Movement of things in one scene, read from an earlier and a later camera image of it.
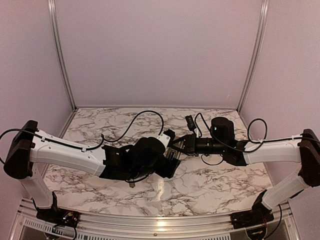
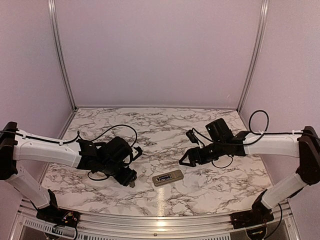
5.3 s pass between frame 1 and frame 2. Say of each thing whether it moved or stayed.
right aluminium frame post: stayed
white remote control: moved
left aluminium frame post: stayed
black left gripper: moved
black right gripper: moved
